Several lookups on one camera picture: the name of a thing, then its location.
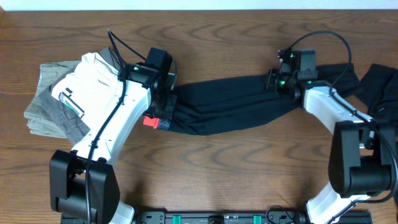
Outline black leggings red waistband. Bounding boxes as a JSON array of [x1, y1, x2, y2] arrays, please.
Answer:
[[142, 63, 361, 136]]

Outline black garment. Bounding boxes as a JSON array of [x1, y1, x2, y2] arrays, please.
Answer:
[[356, 64, 397, 127]]

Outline white folded t-shirt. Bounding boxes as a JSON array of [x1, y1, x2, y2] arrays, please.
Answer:
[[51, 52, 150, 134]]

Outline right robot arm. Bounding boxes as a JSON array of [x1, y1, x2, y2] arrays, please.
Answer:
[[266, 48, 397, 223]]

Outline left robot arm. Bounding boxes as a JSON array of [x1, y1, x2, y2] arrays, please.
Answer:
[[49, 48, 176, 223]]

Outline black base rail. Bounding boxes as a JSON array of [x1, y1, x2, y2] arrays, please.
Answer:
[[60, 208, 373, 224]]

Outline khaki folded cargo pants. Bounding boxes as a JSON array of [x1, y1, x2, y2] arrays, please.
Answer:
[[24, 60, 90, 145]]

